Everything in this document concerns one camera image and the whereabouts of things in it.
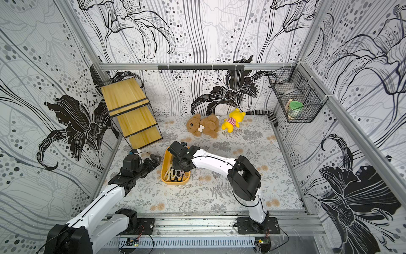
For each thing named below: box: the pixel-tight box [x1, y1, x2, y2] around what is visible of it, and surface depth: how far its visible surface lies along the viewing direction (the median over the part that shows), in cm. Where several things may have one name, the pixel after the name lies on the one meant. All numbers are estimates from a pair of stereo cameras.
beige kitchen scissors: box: [164, 166, 182, 182], surface depth 88 cm
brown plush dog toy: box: [186, 113, 220, 139], surface depth 106 cm
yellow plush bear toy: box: [220, 108, 246, 134], surface depth 110 cm
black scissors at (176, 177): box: [169, 169, 184, 182], surface depth 88 cm
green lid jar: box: [287, 100, 304, 121], surface depth 80 cm
